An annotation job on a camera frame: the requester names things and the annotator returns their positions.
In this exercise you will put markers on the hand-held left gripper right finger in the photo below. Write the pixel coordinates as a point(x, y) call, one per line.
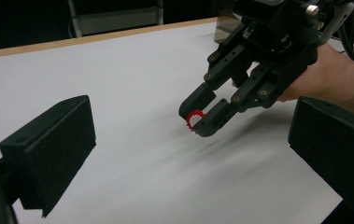
point(333, 146)

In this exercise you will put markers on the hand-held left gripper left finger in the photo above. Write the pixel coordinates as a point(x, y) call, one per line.
point(53, 149)

